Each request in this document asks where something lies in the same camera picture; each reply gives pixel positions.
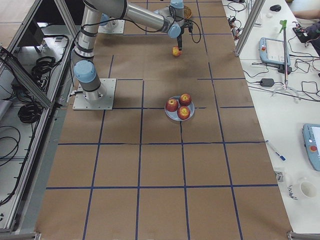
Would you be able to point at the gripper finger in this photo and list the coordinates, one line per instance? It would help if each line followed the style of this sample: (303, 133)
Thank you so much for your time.
(179, 42)

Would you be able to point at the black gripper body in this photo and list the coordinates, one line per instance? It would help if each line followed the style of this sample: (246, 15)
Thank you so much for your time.
(180, 33)

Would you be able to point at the yellow-red apple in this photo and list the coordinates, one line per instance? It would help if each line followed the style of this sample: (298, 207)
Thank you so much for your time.
(176, 52)

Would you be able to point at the brown wicker basket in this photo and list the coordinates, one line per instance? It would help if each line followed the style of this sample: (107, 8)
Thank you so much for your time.
(187, 12)

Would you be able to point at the red apple on plate back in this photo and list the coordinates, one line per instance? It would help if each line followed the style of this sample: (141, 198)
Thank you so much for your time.
(185, 99)

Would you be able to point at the red apple on plate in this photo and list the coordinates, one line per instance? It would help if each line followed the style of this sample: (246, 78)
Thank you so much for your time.
(185, 99)
(172, 105)
(183, 112)

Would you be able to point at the red apple on plate left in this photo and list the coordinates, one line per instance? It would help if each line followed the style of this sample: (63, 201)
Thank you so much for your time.
(172, 105)

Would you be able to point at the red apple on plate front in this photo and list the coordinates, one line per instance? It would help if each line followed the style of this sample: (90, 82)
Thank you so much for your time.
(183, 112)

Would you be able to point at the light blue plate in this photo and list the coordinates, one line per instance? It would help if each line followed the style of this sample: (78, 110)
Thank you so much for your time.
(173, 115)

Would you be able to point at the left teach pendant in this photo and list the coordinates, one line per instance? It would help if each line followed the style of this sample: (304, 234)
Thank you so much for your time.
(271, 51)

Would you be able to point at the teach pendant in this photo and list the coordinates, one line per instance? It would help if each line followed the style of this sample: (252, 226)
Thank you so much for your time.
(311, 136)
(271, 51)

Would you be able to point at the black computer mouse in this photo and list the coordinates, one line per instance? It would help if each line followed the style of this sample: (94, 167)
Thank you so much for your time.
(275, 8)

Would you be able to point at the metal tripod stand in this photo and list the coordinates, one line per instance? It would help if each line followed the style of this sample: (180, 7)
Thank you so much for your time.
(285, 88)

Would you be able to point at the black power adapter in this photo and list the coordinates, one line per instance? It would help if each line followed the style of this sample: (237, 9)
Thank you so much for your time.
(267, 82)

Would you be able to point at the blue white pen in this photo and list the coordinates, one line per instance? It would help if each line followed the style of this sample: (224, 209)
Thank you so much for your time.
(275, 150)

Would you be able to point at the right teach pendant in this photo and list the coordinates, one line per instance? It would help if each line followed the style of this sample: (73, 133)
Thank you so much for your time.
(311, 136)

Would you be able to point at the white mug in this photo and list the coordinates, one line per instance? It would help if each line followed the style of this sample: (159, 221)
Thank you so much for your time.
(302, 189)

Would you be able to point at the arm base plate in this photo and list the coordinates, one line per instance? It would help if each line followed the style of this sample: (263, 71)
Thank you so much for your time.
(101, 99)
(113, 27)

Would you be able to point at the aluminium frame post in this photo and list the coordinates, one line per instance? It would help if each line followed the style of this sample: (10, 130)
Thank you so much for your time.
(249, 24)

